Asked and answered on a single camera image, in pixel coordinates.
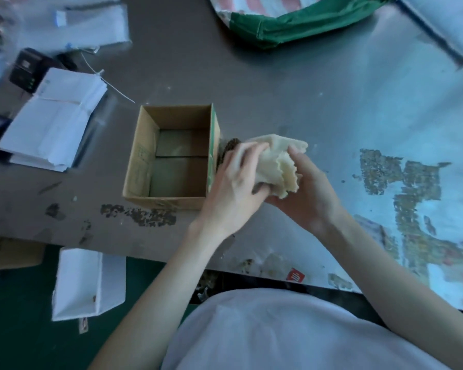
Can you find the person's right hand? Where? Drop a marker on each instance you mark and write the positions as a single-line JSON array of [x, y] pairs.
[[314, 200]]

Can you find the person's left hand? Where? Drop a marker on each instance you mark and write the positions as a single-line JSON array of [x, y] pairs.
[[229, 192]]

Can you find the person's left thumb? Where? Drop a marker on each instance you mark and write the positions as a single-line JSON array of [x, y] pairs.
[[263, 191]]

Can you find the person's right thumb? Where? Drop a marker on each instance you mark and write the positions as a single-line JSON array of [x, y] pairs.
[[296, 159]]

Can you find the person's right forearm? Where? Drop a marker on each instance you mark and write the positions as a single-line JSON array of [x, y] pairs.
[[393, 288]]

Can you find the person's left forearm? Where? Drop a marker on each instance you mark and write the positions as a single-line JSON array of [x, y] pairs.
[[166, 296]]

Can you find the dark brown wrapped item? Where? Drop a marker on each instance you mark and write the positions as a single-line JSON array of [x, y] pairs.
[[229, 148]]

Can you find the open cardboard box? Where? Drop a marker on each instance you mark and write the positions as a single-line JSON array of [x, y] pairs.
[[177, 173]]

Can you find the red sticker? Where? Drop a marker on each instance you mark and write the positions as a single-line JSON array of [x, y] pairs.
[[295, 275]]

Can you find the green striped woven bag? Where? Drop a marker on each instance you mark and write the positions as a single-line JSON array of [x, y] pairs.
[[304, 19]]

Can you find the person's white shirt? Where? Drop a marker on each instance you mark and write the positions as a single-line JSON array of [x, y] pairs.
[[285, 335]]

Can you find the white open box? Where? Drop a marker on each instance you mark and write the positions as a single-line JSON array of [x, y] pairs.
[[81, 283]]

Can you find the stack of white papers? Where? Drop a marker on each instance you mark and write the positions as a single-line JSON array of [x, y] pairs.
[[54, 119]]

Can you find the small white label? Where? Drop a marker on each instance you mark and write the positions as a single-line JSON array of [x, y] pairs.
[[83, 326]]

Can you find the clear plastic bags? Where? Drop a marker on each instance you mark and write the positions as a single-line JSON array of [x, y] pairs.
[[88, 23]]

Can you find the flat brown cardboard piece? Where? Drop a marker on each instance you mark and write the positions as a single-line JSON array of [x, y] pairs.
[[11, 252]]

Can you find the black label printer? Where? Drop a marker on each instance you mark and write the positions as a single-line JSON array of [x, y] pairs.
[[29, 69]]

